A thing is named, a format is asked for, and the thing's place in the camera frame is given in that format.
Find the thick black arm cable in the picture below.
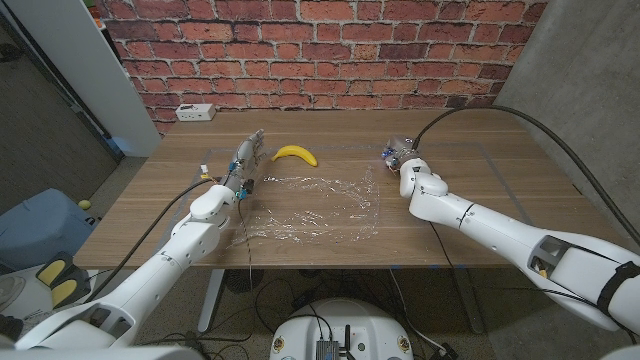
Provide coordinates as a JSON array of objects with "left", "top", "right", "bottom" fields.
[
  {"left": 83, "top": 177, "right": 221, "bottom": 304},
  {"left": 410, "top": 104, "right": 640, "bottom": 247}
]

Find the black round floor fan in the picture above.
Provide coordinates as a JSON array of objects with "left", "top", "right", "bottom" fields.
[{"left": 223, "top": 269, "right": 265, "bottom": 294}]

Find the thin black hand cable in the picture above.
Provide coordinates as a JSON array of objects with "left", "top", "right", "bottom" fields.
[
  {"left": 428, "top": 221, "right": 466, "bottom": 281},
  {"left": 236, "top": 198, "right": 254, "bottom": 292}
]

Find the black pedal with yellow pads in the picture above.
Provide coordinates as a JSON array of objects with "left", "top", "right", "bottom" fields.
[{"left": 35, "top": 251, "right": 92, "bottom": 309}]

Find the yellow toy banana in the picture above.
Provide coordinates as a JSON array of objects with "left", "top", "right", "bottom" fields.
[{"left": 270, "top": 144, "right": 319, "bottom": 168}]

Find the blue plastic bin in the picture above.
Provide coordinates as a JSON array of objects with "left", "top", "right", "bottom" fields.
[{"left": 0, "top": 188, "right": 96, "bottom": 274}]

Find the white floor device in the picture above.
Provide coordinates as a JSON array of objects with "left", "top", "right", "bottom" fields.
[{"left": 0, "top": 264, "right": 101, "bottom": 326}]

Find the grey table leg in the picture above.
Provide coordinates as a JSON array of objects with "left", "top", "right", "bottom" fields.
[{"left": 452, "top": 268, "right": 485, "bottom": 335}]

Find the white power strip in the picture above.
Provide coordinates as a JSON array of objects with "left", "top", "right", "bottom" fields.
[{"left": 175, "top": 103, "right": 217, "bottom": 123}]

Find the white cabinet panel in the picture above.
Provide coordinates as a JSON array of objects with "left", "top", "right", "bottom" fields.
[{"left": 4, "top": 0, "right": 162, "bottom": 158}]

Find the thin black left hand cable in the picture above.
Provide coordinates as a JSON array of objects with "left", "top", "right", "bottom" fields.
[{"left": 236, "top": 198, "right": 254, "bottom": 292}]

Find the thin black right hand cable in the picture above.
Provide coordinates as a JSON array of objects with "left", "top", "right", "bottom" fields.
[{"left": 428, "top": 221, "right": 466, "bottom": 281}]

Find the printed brick wall backdrop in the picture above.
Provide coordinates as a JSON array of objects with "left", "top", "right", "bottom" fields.
[{"left": 94, "top": 0, "right": 549, "bottom": 136}]

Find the white table leg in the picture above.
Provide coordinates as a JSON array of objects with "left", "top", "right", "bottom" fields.
[{"left": 197, "top": 268, "right": 226, "bottom": 333}]

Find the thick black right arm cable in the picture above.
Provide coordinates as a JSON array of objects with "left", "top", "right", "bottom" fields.
[{"left": 410, "top": 104, "right": 640, "bottom": 247}]

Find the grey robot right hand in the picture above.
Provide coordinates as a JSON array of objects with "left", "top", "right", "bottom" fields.
[{"left": 381, "top": 133, "right": 424, "bottom": 174}]

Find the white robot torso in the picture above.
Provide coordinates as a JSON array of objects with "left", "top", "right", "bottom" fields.
[{"left": 269, "top": 297, "right": 415, "bottom": 360}]

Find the white floor cable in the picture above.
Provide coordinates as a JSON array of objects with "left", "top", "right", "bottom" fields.
[{"left": 388, "top": 268, "right": 446, "bottom": 352}]

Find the clear plastic wrap sheet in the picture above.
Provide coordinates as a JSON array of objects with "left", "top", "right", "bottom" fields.
[{"left": 229, "top": 167, "right": 381, "bottom": 249}]

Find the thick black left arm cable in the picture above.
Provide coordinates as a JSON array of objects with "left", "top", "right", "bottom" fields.
[{"left": 83, "top": 177, "right": 221, "bottom": 304}]

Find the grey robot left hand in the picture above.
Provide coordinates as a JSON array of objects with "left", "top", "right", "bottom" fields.
[{"left": 222, "top": 128, "right": 266, "bottom": 201}]

